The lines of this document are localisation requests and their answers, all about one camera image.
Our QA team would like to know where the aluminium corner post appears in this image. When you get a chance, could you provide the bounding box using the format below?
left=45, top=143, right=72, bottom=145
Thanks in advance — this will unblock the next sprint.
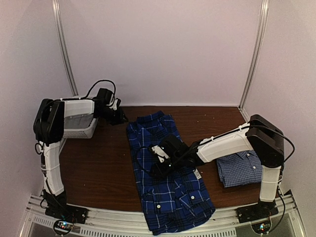
left=52, top=0, right=78, bottom=96
left=238, top=0, right=270, bottom=111

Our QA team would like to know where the aluminium corner post left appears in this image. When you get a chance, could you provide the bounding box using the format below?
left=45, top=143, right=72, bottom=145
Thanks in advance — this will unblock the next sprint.
left=52, top=0, right=78, bottom=96

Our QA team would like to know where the white plastic mesh basket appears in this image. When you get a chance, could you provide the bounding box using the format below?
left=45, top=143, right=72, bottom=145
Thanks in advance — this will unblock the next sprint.
left=62, top=97, right=98, bottom=139

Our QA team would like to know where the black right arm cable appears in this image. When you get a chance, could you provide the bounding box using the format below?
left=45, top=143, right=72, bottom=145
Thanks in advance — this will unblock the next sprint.
left=134, top=145, right=154, bottom=173

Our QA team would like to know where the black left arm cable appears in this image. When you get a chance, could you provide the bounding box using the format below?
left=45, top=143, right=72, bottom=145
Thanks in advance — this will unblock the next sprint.
left=83, top=79, right=117, bottom=99

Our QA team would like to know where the aluminium corner post right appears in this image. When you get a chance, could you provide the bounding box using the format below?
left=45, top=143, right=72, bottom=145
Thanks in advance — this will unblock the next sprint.
left=238, top=0, right=270, bottom=111

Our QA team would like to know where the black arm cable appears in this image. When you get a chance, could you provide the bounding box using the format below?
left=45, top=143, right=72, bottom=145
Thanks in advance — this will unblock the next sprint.
left=134, top=145, right=154, bottom=173
left=83, top=79, right=117, bottom=99

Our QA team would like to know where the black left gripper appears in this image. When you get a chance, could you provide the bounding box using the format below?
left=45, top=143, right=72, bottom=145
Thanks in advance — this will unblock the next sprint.
left=96, top=106, right=129, bottom=125

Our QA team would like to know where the circuit board with leds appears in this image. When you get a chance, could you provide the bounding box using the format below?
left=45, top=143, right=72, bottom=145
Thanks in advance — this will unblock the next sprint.
left=52, top=220, right=74, bottom=235
left=251, top=220, right=272, bottom=235

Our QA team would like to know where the aluminium front rail frame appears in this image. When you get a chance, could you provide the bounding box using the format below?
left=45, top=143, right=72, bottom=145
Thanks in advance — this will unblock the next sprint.
left=18, top=194, right=306, bottom=237

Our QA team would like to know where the grey folded shirt in basket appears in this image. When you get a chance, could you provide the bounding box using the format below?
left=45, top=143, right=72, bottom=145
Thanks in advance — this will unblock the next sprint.
left=64, top=115, right=94, bottom=129

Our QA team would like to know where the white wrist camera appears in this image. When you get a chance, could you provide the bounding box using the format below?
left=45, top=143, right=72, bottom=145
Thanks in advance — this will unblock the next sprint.
left=149, top=145, right=170, bottom=163
left=109, top=98, right=121, bottom=111

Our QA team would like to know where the right circuit board with leds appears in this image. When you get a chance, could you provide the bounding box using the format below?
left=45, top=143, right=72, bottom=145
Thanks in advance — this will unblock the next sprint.
left=251, top=220, right=272, bottom=235

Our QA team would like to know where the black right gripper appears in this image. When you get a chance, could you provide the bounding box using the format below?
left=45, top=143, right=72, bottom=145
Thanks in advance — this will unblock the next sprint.
left=149, top=155, right=184, bottom=181

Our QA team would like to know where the left circuit board with leds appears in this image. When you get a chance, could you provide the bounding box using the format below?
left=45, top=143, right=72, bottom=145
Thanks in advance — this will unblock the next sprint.
left=52, top=220, right=74, bottom=235

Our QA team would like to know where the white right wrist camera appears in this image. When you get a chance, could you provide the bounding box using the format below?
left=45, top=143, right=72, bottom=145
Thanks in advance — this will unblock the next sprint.
left=149, top=145, right=170, bottom=163

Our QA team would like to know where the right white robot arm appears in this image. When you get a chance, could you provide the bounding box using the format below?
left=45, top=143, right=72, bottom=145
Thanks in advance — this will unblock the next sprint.
left=149, top=115, right=289, bottom=218

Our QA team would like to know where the folded blue gingham shirt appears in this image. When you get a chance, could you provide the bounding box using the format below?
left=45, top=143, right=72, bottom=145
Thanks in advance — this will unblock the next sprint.
left=216, top=151, right=262, bottom=188

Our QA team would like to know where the dark blue plaid shirt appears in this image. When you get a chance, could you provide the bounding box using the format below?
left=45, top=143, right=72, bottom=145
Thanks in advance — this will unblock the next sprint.
left=126, top=111, right=215, bottom=236

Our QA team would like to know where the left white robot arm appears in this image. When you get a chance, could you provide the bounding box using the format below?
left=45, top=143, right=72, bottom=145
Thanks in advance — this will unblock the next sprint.
left=33, top=88, right=128, bottom=219

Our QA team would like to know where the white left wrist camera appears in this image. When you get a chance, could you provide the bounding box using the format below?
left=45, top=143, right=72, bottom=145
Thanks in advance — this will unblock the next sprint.
left=109, top=98, right=121, bottom=111

